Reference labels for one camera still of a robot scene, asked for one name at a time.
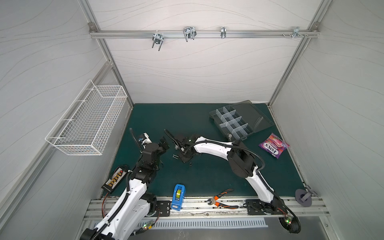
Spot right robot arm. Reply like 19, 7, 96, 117
173, 135, 290, 216

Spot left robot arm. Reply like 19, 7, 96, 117
80, 135, 169, 240

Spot screwdriver bit set case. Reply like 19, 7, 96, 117
101, 165, 130, 194

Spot blue tape dispenser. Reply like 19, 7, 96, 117
171, 184, 186, 211

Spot clear compartment organizer box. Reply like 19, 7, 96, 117
210, 101, 275, 142

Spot pink Fox's candy bag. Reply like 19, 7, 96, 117
259, 133, 290, 159

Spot metal U-bolt clamp left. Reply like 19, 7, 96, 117
152, 32, 164, 51

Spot metal u-bolt clamp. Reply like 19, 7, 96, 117
183, 27, 197, 42
152, 32, 164, 51

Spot metal U-bolt clamp middle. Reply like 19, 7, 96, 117
183, 27, 197, 42

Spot metal hook clamp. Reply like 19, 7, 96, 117
221, 27, 227, 39

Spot grey tape spool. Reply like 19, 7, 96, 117
295, 189, 312, 207

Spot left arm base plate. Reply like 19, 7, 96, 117
146, 201, 171, 217

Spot orange handled pliers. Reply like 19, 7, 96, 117
206, 188, 240, 210

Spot white wire basket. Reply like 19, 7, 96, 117
45, 80, 127, 156

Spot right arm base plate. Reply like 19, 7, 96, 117
243, 197, 288, 215

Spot aluminium crossbar rail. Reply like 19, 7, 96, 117
90, 29, 320, 39

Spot metal bracket right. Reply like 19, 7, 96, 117
282, 27, 309, 39

